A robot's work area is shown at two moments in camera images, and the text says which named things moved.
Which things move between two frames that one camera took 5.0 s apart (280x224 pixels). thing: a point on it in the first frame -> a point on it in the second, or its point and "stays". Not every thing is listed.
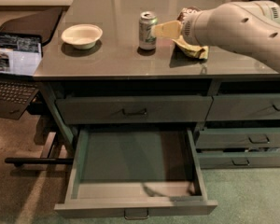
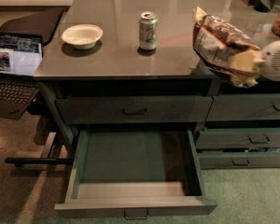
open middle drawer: (136, 172) stays
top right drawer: (269, 106) stays
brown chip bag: (199, 51) -> (215, 41)
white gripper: (189, 28) -> (276, 61)
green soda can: (146, 39) stays
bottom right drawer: (243, 160) stays
